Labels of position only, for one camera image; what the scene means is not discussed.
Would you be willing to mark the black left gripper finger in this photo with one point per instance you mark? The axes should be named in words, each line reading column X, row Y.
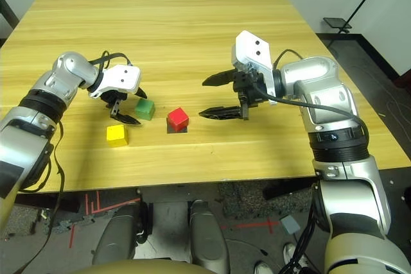
column 126, row 120
column 142, row 93

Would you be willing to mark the red wooden block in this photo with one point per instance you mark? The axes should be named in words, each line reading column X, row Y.
column 177, row 117

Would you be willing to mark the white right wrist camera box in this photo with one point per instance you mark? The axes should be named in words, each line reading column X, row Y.
column 252, row 49

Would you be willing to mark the black table foot bar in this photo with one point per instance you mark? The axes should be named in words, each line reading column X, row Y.
column 289, row 189

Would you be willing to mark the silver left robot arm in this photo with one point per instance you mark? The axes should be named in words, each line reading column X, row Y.
column 32, row 120

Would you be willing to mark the grey left robot leg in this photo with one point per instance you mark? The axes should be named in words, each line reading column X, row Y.
column 117, row 238

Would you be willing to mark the green wooden block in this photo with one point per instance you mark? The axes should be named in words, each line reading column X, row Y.
column 145, row 108

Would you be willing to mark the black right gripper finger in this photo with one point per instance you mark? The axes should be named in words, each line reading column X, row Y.
column 223, row 79
column 224, row 113

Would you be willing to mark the white shoe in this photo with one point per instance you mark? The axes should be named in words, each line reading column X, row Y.
column 290, row 253
column 264, row 268

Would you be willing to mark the dark grey slanted pole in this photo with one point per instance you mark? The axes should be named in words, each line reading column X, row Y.
column 8, row 11

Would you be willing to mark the yellow wooden block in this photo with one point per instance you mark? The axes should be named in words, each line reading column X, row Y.
column 116, row 134

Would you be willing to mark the small blue grey box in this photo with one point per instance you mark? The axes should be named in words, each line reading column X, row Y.
column 290, row 225

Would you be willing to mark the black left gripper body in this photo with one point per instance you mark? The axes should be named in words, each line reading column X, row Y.
column 114, row 100

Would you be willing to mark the grey robot leg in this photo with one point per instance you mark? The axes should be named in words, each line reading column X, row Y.
column 117, row 238
column 205, row 238

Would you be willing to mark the red floor tape cross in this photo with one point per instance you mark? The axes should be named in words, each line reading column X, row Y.
column 271, row 224

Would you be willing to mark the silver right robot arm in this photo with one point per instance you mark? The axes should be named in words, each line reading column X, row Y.
column 337, row 100

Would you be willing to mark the black flat stand tray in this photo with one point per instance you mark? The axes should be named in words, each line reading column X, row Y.
column 335, row 22

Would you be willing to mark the olive gold robot torso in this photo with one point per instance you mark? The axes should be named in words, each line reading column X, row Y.
column 135, row 267

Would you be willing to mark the red floor tape lines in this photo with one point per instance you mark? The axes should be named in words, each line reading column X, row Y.
column 98, row 203

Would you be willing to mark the black square pad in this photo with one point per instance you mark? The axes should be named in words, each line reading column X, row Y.
column 180, row 131

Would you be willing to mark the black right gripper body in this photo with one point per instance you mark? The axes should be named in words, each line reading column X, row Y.
column 252, row 89

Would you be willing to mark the grey speckled floor mat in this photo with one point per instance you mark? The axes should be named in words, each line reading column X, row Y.
column 244, row 201

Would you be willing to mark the grey right robot leg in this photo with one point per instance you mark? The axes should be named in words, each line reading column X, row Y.
column 205, row 238

